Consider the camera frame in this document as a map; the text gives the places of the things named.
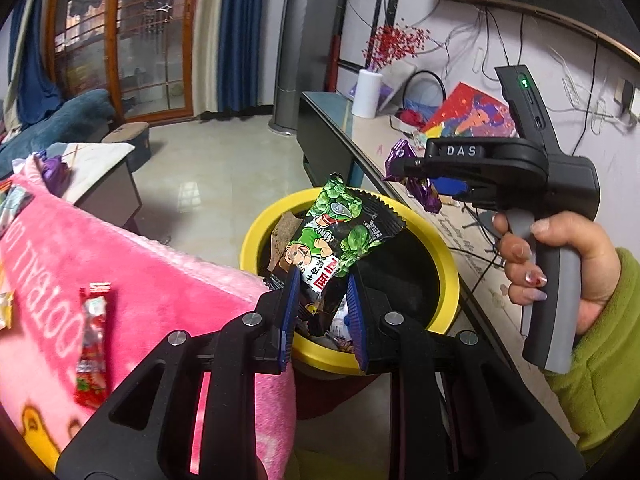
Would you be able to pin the pink printed blanket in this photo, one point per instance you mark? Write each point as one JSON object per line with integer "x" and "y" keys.
{"x": 150, "y": 290}

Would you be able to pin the dark television cabinet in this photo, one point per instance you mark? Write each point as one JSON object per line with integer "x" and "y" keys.
{"x": 340, "y": 130}

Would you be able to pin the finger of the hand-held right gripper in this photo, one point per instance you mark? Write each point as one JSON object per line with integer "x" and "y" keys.
{"x": 452, "y": 187}
{"x": 407, "y": 167}

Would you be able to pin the blue sofa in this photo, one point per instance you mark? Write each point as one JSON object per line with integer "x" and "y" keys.
{"x": 65, "y": 120}

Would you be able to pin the wooden glass door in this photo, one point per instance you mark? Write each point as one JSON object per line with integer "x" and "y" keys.
{"x": 130, "y": 35}

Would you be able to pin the wall power adapter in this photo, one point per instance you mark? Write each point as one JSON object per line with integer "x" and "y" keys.
{"x": 627, "y": 97}

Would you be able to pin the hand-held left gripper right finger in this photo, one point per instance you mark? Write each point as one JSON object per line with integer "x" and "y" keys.
{"x": 356, "y": 320}

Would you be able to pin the white top coffee table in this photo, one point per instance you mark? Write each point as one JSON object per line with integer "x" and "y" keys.
{"x": 100, "y": 170}

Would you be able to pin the person's right forearm green sleeve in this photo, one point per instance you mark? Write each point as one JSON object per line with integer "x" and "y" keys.
{"x": 605, "y": 375}

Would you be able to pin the person's right hand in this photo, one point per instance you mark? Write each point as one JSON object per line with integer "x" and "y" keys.
{"x": 590, "y": 260}

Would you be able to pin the blue curtain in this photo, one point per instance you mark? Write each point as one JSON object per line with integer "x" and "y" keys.
{"x": 35, "y": 75}
{"x": 247, "y": 35}

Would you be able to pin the purple bag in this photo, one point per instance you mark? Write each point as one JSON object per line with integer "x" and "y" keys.
{"x": 55, "y": 175}

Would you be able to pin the red snack packet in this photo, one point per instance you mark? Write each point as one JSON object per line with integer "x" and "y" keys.
{"x": 92, "y": 350}

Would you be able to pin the grey tower air conditioner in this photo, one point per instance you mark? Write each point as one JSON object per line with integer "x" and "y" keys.
{"x": 305, "y": 45}

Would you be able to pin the green snack packet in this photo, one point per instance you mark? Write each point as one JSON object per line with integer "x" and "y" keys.
{"x": 335, "y": 240}

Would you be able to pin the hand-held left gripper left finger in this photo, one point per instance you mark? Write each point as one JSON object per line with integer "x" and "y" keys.
{"x": 290, "y": 310}

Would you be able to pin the black bin with yellow rim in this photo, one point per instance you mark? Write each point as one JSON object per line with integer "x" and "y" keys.
{"x": 440, "y": 270}

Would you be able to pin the red berry branches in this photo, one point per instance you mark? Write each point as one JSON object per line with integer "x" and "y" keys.
{"x": 395, "y": 45}

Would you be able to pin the beige curtain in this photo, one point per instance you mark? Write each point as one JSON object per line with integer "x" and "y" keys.
{"x": 207, "y": 40}

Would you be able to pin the brown paper piece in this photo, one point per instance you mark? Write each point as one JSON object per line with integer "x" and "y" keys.
{"x": 286, "y": 240}

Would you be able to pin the purple foil wrapper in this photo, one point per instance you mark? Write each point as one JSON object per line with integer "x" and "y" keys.
{"x": 402, "y": 150}

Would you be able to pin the grey round stool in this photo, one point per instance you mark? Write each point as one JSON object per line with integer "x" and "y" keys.
{"x": 127, "y": 140}

